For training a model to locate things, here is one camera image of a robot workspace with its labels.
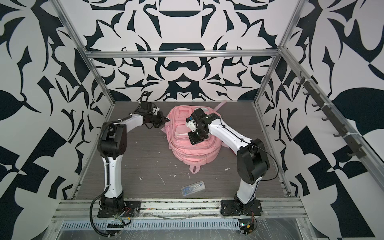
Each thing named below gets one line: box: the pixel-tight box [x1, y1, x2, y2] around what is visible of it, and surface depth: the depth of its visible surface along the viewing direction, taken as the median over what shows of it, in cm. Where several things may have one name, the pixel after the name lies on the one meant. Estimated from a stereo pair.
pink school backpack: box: [161, 105, 230, 174], surface depth 88 cm
